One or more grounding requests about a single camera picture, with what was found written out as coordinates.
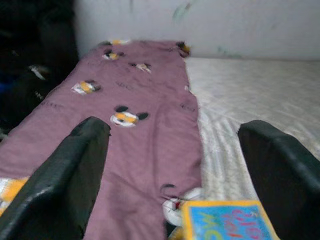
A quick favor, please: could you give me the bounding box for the colourful children's board book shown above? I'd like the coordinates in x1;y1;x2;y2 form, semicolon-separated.
181;199;278;240

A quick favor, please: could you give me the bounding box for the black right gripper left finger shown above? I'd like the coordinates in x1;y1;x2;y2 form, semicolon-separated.
0;116;112;240

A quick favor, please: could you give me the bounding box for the black backpack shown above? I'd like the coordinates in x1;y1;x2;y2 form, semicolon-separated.
0;62;72;136

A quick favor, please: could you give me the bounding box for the dark tall cabinet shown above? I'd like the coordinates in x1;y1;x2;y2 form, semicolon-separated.
37;9;80;83

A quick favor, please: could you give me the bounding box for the pink cartoon mouse blanket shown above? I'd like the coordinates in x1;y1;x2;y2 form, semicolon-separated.
0;39;203;240

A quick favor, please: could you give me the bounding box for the small white ribbon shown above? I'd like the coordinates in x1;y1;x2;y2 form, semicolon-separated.
28;64;48;81

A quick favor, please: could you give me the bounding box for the beige quilted mattress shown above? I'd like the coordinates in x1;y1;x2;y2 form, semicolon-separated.
184;56;320;202

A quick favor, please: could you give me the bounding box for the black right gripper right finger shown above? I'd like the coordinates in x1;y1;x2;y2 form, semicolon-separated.
237;119;320;240

